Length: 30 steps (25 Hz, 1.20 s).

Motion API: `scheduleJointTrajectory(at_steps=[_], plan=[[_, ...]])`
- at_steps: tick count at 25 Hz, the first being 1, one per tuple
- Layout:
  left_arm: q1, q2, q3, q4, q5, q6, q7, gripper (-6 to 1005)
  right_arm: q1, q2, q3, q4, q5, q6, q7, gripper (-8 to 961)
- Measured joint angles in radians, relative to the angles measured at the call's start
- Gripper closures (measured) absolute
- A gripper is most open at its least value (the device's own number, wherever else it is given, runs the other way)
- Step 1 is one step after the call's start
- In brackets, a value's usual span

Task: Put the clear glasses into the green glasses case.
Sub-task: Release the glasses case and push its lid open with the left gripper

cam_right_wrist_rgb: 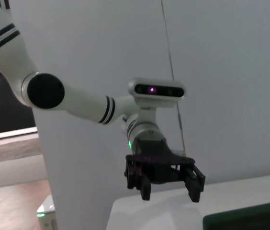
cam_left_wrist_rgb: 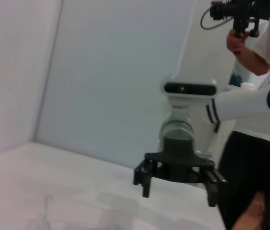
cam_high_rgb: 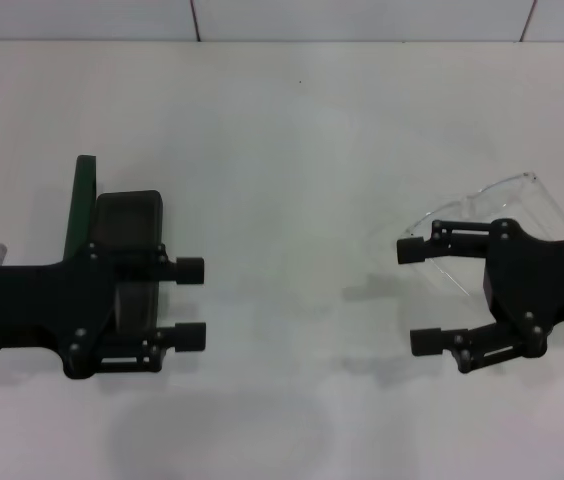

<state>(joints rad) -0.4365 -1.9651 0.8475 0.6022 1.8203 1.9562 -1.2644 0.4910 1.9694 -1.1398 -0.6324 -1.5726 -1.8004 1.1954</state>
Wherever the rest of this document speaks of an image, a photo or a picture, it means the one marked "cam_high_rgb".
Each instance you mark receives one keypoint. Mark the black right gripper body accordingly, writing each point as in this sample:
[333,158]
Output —
[537,275]

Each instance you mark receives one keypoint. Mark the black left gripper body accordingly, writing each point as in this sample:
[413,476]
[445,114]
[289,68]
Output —
[22,300]

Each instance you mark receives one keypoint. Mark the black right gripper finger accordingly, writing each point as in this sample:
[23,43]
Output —
[410,251]
[425,342]

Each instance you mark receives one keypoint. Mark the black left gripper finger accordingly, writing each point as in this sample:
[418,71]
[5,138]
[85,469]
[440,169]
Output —
[189,337]
[189,271]

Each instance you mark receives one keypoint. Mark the clear plastic glasses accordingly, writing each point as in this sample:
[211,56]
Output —
[544,200]

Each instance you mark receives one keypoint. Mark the green glasses case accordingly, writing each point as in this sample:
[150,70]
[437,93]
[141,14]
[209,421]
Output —
[81,200]

